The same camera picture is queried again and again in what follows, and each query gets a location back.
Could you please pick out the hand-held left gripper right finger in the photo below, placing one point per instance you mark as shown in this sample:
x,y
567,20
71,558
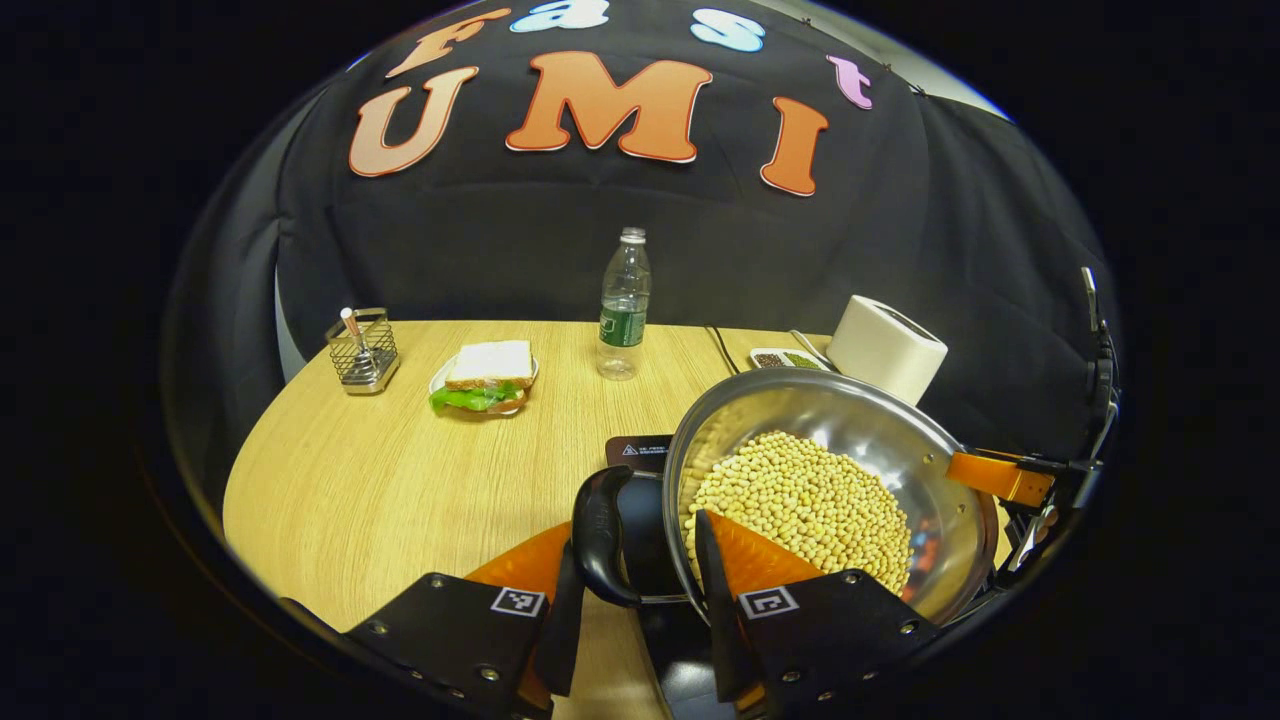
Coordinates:
x,y
715,620

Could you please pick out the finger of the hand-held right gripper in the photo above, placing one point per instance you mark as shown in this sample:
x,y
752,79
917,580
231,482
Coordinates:
x,y
1000,478

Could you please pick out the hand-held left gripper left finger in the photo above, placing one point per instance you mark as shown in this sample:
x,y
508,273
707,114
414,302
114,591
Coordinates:
x,y
562,640

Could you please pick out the pile of yellow soybeans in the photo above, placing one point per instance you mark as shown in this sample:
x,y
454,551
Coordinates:
x,y
800,490

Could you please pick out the black induction cooktop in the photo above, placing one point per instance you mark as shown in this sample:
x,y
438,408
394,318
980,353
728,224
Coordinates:
x,y
640,452

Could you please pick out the white toaster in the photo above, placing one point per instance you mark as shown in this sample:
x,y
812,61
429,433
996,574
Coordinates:
x,y
885,350

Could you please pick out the white divided bean dish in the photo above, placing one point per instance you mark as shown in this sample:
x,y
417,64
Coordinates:
x,y
785,359

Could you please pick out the black backdrop cloth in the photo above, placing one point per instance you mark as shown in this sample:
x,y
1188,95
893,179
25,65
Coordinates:
x,y
900,230

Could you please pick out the white bread lettuce sandwich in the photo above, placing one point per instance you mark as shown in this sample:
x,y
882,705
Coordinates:
x,y
490,365

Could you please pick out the clear plastic water bottle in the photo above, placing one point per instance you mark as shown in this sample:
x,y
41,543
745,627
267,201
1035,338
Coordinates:
x,y
623,320

